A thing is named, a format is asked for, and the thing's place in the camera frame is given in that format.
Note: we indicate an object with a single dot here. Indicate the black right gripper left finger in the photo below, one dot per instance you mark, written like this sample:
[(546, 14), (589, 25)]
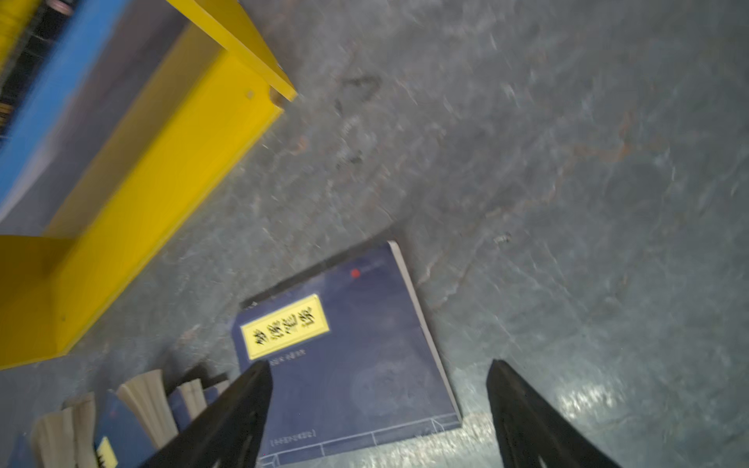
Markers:
[(230, 431)]

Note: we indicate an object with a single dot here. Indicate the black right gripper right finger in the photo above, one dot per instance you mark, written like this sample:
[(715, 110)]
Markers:
[(529, 431)]

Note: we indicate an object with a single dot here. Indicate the yellow wooden bookshelf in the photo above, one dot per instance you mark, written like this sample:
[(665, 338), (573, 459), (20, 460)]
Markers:
[(217, 93)]

